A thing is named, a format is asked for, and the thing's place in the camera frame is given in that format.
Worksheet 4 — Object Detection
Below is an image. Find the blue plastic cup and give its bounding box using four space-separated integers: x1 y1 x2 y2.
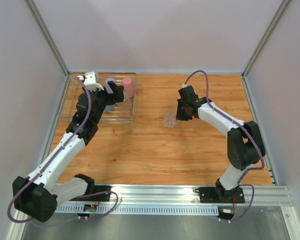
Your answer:
104 105 115 113

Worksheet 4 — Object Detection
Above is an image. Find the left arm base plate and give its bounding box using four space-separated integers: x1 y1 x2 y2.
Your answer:
65 184 113 202

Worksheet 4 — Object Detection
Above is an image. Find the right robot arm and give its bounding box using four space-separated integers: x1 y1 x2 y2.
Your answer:
176 84 266 203

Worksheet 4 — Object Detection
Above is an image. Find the aluminium corner post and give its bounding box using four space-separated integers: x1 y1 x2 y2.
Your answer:
241 0 292 79
24 0 70 76

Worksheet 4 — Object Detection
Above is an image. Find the clear wire dish rack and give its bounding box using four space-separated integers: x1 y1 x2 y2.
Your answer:
58 72 137 124

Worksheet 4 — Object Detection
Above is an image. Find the right aluminium corner post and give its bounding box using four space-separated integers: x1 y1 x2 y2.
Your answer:
241 0 292 79

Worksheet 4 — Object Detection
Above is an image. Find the purple plastic cup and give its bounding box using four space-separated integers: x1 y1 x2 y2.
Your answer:
104 77 118 94

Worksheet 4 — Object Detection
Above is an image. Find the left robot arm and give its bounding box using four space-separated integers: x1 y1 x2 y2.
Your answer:
8 80 125 223

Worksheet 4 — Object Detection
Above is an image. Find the clear glass tumbler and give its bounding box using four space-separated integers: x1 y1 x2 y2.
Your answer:
163 108 177 129
120 91 133 112

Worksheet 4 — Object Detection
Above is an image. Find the pink plastic cup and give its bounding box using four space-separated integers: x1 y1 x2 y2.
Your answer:
122 77 135 98

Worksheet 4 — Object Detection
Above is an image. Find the left aluminium corner post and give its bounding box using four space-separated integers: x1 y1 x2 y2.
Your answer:
24 0 70 76

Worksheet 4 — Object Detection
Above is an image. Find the slotted cable duct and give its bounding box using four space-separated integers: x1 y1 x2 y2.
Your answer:
55 203 219 216

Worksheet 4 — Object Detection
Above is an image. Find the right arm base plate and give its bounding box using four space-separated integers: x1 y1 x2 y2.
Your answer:
194 186 246 204

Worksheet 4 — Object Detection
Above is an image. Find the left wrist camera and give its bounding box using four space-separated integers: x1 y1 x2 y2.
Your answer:
76 71 104 92

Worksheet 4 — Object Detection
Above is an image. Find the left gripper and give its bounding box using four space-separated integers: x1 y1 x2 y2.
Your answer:
82 81 124 125

